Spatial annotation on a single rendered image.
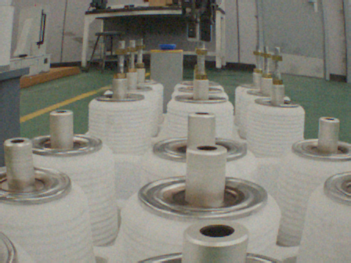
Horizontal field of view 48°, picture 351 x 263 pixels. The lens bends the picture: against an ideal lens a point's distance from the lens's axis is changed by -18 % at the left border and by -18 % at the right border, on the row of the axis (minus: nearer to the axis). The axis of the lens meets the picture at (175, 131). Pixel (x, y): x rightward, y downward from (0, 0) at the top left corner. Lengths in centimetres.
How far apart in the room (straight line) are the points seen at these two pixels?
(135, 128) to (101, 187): 30
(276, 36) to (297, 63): 44
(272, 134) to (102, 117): 24
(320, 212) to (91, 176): 19
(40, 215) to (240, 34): 547
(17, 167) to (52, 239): 5
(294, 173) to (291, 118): 30
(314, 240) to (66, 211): 15
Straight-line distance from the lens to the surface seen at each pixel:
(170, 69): 106
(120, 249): 36
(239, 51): 567
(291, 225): 38
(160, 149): 37
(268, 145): 66
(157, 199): 26
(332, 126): 39
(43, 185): 29
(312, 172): 36
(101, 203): 38
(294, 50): 567
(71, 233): 26
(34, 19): 430
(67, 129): 38
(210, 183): 25
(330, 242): 27
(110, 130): 66
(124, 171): 64
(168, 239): 23
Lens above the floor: 34
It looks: 11 degrees down
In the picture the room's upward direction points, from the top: 1 degrees clockwise
